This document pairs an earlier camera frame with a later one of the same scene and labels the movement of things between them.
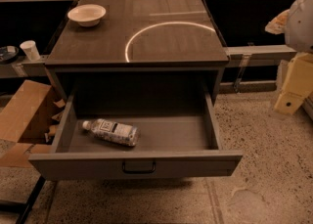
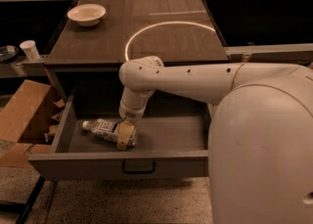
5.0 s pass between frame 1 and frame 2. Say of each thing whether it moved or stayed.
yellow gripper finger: moved
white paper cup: stayed
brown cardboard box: stayed
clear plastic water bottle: stayed
